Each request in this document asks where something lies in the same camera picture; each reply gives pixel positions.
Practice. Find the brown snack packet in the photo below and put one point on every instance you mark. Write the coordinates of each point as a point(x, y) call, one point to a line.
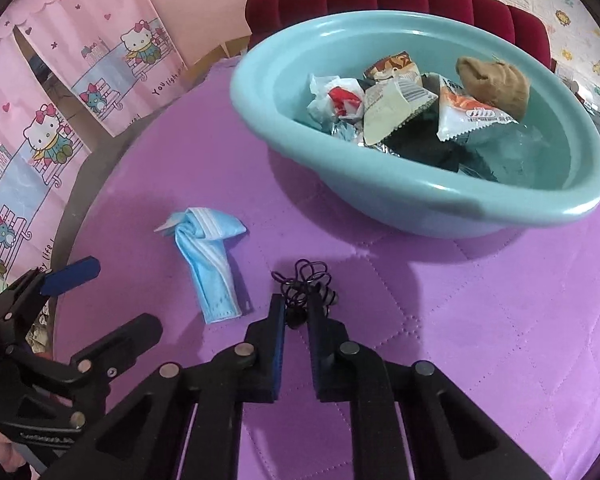
point(390, 65)

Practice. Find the blue face mask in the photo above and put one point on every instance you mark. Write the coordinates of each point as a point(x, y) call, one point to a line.
point(205, 270)

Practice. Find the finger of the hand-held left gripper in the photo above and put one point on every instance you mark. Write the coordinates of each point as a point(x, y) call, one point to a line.
point(125, 332)
point(70, 272)

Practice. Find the pink cartoon curtain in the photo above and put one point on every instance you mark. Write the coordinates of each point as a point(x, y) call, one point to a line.
point(20, 160)
point(105, 35)

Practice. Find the beige sock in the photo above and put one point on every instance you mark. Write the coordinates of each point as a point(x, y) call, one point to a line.
point(500, 87)

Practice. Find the white red wrapper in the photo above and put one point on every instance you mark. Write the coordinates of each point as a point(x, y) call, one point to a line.
point(340, 100)

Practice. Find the teal plastic basin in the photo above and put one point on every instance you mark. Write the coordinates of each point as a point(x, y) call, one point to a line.
point(330, 180)

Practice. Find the clear plastic bag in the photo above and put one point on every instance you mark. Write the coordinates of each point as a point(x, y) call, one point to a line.
point(520, 150)

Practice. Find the black glove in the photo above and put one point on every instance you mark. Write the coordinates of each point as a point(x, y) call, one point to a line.
point(420, 147)

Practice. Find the cream foil snack packet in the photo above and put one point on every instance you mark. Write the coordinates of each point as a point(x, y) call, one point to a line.
point(390, 110)

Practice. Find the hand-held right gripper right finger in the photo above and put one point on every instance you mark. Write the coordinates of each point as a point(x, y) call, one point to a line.
point(316, 355)

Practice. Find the cardboard box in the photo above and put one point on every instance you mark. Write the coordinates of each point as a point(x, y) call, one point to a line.
point(232, 47)

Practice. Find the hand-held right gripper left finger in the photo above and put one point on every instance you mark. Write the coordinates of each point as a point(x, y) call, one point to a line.
point(278, 355)

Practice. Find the white orange snack packet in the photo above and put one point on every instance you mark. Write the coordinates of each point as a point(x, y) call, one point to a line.
point(470, 115)

